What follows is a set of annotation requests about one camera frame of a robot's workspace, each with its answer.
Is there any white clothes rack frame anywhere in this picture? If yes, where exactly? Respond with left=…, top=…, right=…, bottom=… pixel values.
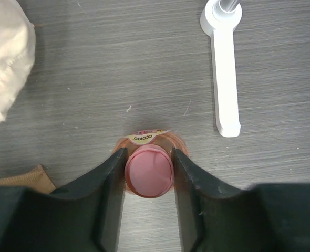
left=200, top=1, right=242, bottom=138

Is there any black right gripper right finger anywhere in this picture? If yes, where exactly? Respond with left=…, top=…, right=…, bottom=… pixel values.
left=172, top=149, right=310, bottom=251

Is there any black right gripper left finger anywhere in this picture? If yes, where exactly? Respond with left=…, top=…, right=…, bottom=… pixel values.
left=0, top=148, right=128, bottom=251

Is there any pink bottle pink cap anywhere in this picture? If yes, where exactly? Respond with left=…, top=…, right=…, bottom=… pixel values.
left=113, top=130, right=188, bottom=198

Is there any beige jacket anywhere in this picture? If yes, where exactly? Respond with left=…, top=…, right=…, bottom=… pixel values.
left=0, top=1, right=36, bottom=123

